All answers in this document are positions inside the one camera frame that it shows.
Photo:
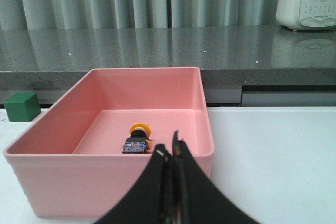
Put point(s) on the pink plastic bin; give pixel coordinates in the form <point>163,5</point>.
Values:
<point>70,162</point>

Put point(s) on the white kitchen appliance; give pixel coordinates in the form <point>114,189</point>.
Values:
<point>306,14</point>

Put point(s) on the grey stone counter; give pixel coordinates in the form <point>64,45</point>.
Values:
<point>265,65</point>

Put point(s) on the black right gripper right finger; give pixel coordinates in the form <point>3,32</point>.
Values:
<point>198,199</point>

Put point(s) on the green cube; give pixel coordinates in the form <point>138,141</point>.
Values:
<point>22,107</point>

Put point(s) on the yellow push button switch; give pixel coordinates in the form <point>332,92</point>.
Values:
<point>139,140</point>

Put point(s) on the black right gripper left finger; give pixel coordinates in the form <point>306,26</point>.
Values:
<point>150,199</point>

